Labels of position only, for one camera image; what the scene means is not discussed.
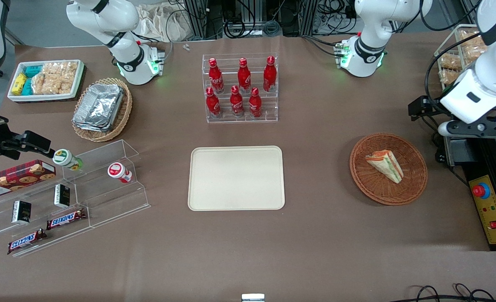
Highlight clear cracker bag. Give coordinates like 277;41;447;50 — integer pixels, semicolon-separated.
439;54;462;70
439;69;459;87
458;29;489;64

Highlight triangle sandwich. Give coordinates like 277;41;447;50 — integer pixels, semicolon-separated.
365;150;404;185

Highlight black base cables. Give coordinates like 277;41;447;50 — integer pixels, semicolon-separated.
301;34;345;57

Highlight Snickers bar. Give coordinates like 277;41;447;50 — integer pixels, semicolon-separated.
7;228;47;255
46;208;87;231

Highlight brown round wicker basket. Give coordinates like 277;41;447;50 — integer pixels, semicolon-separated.
349;133;428;206

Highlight beige crumpled cloth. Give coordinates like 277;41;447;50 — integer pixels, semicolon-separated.
136;3;190;43

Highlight beige plastic tray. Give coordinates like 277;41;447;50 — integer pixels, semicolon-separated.
188;146;286;211

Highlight small black box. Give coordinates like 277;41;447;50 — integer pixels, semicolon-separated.
11;200;32;224
54;184;71;209

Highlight yellow snack packet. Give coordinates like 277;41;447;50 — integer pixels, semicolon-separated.
12;73;27;96

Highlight white wire snack rack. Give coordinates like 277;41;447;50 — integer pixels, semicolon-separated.
434;24;490;91

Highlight black floor cables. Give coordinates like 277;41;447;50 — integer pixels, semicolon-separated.
399;284;496;302

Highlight red cola bottle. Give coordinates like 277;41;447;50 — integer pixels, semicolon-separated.
248;87;263;119
208;58;225;94
230;85;245;118
205;87;222;119
237;58;252;94
263;56;278;93

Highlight yellow control box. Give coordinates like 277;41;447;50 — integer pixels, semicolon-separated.
468;174;496;246

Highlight coiled background cables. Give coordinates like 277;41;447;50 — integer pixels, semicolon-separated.
224;16;283;39

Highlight clear acrylic bottle rack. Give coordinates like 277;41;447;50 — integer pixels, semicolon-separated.
201;53;279;124

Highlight clear acrylic step shelf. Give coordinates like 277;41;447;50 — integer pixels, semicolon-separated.
0;139;151;258

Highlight stacked aluminium foil trays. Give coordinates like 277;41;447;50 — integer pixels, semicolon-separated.
73;83;125;133

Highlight green lid drink bottle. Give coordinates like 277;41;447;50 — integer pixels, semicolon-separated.
52;149;83;172

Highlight aluminium frame profile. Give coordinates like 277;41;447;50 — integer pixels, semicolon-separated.
184;0;224;39

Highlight red emergency stop button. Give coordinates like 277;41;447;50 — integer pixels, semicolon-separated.
472;183;491;200

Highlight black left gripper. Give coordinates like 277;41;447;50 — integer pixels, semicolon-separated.
408;96;441;122

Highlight clear rice cracker bags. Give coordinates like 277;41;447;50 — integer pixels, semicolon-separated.
31;62;79;95

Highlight light wicker basket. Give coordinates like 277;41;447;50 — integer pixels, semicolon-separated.
72;78;133;143

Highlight red lid drink bottle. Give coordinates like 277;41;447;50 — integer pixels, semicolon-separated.
107;162;133;184

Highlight red plaid cookie box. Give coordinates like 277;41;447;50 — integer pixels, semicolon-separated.
0;159;57;200

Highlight white rectangular snack tray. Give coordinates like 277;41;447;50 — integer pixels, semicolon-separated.
7;60;85;103

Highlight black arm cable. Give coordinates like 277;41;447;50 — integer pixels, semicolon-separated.
424;41;485;141

